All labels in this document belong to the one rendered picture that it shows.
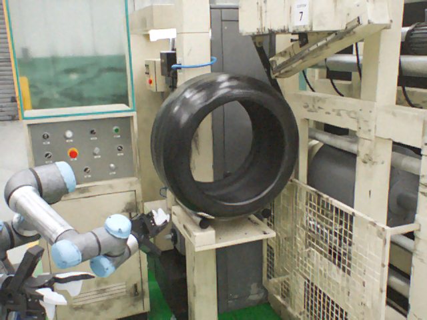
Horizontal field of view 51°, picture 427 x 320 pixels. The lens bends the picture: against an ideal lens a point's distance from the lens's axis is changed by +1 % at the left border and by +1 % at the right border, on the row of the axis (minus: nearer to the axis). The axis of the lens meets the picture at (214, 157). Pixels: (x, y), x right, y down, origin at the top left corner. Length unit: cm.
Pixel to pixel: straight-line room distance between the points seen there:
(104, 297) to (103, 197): 59
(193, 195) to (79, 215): 91
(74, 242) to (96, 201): 118
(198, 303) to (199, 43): 131
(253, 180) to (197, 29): 73
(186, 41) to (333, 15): 70
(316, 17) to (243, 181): 85
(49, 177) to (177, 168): 45
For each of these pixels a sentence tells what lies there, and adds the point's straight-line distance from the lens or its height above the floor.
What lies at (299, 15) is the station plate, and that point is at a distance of 163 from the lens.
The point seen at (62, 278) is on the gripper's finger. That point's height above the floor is 106.
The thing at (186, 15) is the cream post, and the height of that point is 173.
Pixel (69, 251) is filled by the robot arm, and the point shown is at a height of 109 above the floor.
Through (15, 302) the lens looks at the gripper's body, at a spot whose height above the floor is 102.
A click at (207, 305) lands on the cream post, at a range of 244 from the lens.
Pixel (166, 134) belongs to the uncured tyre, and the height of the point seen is 128.
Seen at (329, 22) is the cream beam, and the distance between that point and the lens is 160.
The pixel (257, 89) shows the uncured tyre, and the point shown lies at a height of 143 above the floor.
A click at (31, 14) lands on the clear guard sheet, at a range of 232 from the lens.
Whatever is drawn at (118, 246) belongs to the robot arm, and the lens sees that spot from 132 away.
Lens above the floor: 161
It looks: 15 degrees down
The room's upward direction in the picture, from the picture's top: 2 degrees counter-clockwise
